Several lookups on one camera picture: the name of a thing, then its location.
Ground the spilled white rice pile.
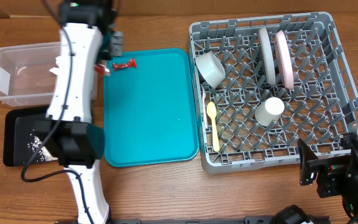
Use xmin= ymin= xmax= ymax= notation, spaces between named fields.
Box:
xmin=26 ymin=133 xmax=58 ymax=162

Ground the grey dishwasher rack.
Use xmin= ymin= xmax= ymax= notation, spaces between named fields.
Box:
xmin=188 ymin=12 xmax=358 ymax=174

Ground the grey bowl with rice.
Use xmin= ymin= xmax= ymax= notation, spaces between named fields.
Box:
xmin=195 ymin=52 xmax=226 ymax=88

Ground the clear plastic bin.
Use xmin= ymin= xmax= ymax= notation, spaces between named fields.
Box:
xmin=0 ymin=42 xmax=60 ymax=107

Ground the teal serving tray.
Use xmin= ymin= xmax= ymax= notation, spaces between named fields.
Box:
xmin=103 ymin=49 xmax=199 ymax=167

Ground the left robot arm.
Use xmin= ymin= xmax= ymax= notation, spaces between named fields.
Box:
xmin=34 ymin=0 xmax=118 ymax=223

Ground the yellow plastic spoon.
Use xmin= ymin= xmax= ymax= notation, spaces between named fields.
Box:
xmin=206 ymin=101 xmax=220 ymax=152

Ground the black tray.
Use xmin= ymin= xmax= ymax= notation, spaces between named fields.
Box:
xmin=3 ymin=106 xmax=48 ymax=167

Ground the white plastic utensil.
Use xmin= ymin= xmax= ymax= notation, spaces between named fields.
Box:
xmin=201 ymin=85 xmax=208 ymax=129

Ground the grey plate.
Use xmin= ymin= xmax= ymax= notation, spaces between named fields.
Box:
xmin=258 ymin=27 xmax=275 ymax=85

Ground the red candy wrapper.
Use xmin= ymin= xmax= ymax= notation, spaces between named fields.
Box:
xmin=112 ymin=58 xmax=137 ymax=71

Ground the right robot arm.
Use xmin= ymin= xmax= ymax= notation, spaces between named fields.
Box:
xmin=298 ymin=122 xmax=358 ymax=223

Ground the red foil wrapper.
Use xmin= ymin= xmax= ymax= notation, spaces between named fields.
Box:
xmin=94 ymin=64 xmax=111 ymax=77

